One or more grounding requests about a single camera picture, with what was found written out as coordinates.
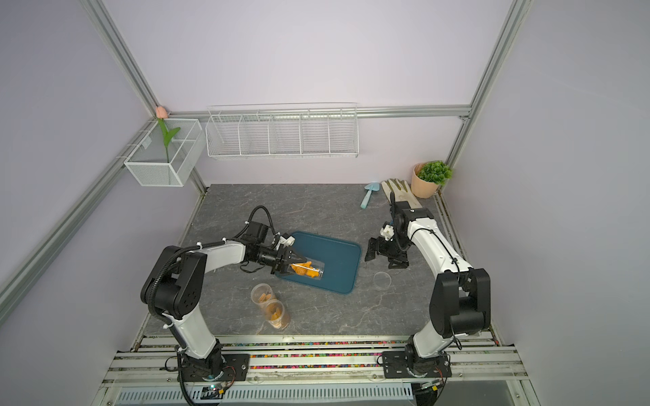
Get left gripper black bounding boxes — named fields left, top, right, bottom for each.
left=251, top=244, right=306, bottom=277

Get clear jar with cookies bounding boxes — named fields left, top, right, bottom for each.
left=288, top=259, right=325, bottom=280

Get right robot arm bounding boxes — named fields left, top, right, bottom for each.
left=365, top=193, right=491, bottom=379

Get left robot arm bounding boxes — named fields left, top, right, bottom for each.
left=140, top=205, right=311, bottom=382

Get clear jar back left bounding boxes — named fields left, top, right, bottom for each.
left=251, top=284, right=276, bottom=308

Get clear jar front middle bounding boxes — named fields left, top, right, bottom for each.
left=262, top=299, right=290, bottom=330

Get teal plastic tray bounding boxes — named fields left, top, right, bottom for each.
left=279, top=231, right=362, bottom=294

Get light blue garden trowel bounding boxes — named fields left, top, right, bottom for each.
left=360, top=183, right=381, bottom=209

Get beige gardening glove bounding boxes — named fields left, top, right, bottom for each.
left=381, top=179, right=433, bottom=222

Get potted green plant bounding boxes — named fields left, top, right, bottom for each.
left=411, top=161, right=453, bottom=199

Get pink artificial tulip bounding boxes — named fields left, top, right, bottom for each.
left=155, top=106, right=180, bottom=163

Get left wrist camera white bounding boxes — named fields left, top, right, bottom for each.
left=278, top=233, right=296, bottom=248

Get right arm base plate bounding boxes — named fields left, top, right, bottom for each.
left=377, top=349, right=452, bottom=379

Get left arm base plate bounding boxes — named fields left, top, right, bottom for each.
left=178, top=353, right=251, bottom=382

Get white wire wall shelf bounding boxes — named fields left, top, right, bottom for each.
left=206, top=103, right=360, bottom=159

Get white vented cable duct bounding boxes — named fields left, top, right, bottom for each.
left=113, top=382, right=415, bottom=405

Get white mesh wall basket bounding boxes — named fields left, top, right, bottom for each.
left=125, top=118, right=207, bottom=187

